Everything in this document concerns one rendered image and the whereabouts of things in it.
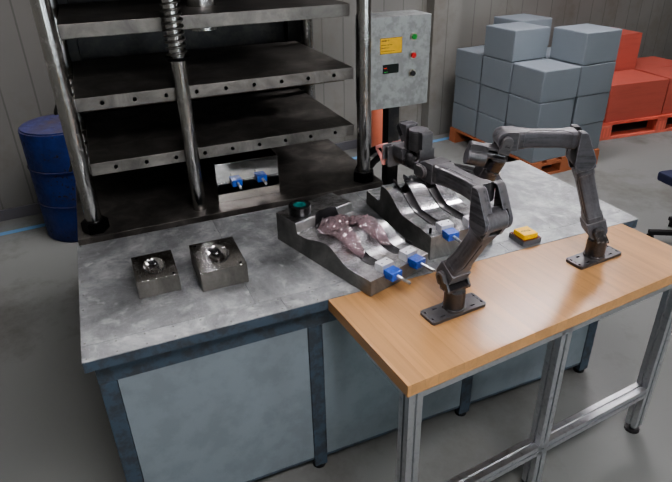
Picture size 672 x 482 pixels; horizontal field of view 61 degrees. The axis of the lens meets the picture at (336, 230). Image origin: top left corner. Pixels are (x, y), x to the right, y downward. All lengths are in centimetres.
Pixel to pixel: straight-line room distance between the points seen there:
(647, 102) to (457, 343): 480
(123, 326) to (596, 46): 403
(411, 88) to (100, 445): 203
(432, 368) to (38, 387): 198
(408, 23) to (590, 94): 259
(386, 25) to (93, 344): 173
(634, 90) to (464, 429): 420
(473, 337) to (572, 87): 340
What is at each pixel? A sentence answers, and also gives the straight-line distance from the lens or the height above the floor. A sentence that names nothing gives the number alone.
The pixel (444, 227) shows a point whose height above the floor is 91.
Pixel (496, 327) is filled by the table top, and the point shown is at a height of 80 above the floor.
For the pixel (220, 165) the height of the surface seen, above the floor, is 95.
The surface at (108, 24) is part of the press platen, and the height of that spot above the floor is 153.
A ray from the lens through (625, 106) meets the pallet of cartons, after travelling 601.
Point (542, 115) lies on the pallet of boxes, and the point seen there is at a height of 52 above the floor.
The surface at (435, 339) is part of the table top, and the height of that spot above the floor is 80.
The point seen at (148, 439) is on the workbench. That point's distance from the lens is 199.
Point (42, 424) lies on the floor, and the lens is 281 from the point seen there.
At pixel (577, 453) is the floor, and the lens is 254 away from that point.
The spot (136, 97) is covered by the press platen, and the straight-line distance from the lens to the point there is 230.
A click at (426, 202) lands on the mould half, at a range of 217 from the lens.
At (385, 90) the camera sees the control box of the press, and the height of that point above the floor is 116.
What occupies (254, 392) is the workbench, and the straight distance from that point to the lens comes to 196.
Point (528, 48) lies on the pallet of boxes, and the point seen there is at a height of 94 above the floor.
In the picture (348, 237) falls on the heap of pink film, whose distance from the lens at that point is 188.
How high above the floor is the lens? 181
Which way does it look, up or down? 28 degrees down
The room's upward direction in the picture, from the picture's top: 1 degrees counter-clockwise
